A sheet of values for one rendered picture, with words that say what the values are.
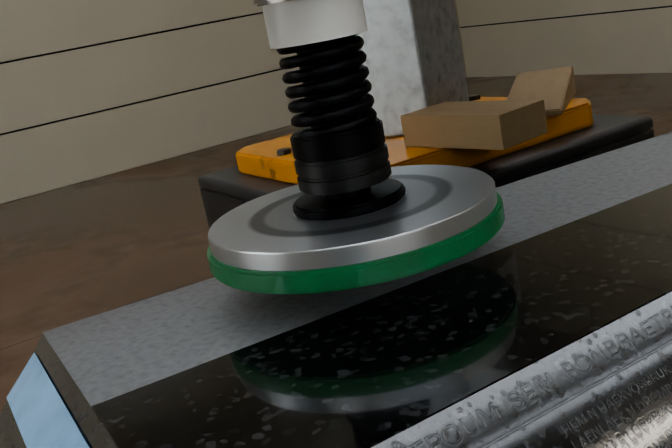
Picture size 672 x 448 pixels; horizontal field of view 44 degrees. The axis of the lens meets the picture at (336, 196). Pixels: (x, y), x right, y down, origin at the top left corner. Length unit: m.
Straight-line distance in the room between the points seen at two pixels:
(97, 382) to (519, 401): 0.26
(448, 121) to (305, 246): 0.73
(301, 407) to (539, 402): 0.12
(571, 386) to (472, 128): 0.77
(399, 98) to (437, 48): 0.11
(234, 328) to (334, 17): 0.22
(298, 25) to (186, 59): 6.41
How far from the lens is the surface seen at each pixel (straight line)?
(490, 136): 1.18
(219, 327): 0.59
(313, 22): 0.56
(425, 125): 1.27
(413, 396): 0.44
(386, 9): 1.38
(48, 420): 0.58
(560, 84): 1.48
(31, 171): 6.65
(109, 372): 0.57
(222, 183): 1.53
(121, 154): 6.80
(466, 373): 0.46
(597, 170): 0.83
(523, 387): 0.45
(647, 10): 6.91
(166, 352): 0.57
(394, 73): 1.39
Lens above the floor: 1.03
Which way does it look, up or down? 13 degrees down
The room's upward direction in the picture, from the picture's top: 11 degrees counter-clockwise
